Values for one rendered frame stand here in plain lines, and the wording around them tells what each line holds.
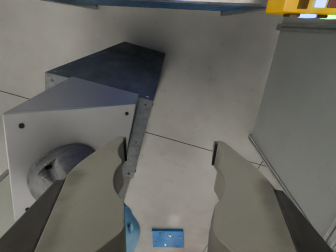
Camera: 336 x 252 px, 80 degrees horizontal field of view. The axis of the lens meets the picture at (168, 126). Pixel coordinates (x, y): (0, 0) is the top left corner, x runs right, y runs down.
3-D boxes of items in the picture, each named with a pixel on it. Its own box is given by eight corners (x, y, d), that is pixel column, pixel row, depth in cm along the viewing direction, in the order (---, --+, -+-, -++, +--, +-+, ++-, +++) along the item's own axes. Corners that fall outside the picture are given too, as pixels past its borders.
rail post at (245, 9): (227, 8, 133) (287, -7, 63) (226, 15, 135) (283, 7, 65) (221, 8, 133) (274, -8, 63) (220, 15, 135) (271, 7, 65)
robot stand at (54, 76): (155, 91, 159) (133, 179, 70) (117, 81, 156) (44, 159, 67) (165, 53, 146) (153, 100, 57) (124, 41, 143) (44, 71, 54)
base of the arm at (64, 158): (93, 185, 54) (111, 213, 49) (26, 207, 44) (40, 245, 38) (103, 139, 48) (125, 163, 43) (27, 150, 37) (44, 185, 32)
